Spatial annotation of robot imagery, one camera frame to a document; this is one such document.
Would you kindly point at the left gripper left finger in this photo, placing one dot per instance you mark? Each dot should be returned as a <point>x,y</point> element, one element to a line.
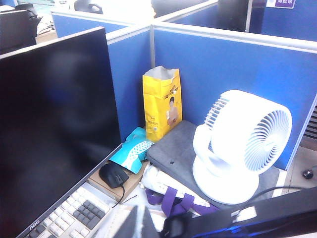
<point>126,225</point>

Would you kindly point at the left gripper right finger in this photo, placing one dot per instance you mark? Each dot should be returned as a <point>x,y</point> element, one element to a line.
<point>152,228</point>

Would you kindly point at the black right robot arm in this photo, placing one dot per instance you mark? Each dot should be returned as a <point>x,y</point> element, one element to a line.
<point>284,213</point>

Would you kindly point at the brown cardboard box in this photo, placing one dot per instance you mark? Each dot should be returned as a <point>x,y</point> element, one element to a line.
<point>133,183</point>

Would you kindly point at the white and grey keyboard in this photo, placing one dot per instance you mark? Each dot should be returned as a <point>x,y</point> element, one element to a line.
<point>81,215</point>

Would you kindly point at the black computer mouse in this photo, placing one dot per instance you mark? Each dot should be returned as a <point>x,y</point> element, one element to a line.
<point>112,174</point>

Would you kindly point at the teal white packet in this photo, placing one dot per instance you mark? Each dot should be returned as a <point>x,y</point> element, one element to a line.
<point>128,153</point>

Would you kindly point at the white desk fan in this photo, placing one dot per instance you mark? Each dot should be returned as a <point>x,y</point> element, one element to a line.
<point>223,188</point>

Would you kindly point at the grey padded pouch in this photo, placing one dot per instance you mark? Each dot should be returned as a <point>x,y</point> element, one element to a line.
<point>178,148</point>

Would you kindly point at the yellow paper bag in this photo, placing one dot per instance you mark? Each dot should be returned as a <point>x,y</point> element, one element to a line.
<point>158,111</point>

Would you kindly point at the black AOC computer monitor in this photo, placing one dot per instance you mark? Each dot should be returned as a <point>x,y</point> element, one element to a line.
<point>49,111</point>

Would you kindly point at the blue cubicle partition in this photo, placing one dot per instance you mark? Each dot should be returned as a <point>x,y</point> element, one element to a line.
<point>128,74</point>
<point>280,22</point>
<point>74,24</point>
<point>223,62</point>

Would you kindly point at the small black round object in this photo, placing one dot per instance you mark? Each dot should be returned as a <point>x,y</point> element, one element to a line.
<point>308,174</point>

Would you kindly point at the grey louvred panel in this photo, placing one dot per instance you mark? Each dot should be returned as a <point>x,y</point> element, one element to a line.
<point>312,129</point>

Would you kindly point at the black office chair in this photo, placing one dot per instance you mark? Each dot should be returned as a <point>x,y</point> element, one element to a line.
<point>84,5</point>
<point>17,29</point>

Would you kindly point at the black background monitor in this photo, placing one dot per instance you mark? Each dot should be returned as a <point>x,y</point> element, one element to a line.
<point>232,15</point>

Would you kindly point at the purple sign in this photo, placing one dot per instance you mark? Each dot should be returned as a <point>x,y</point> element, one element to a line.
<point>281,3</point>

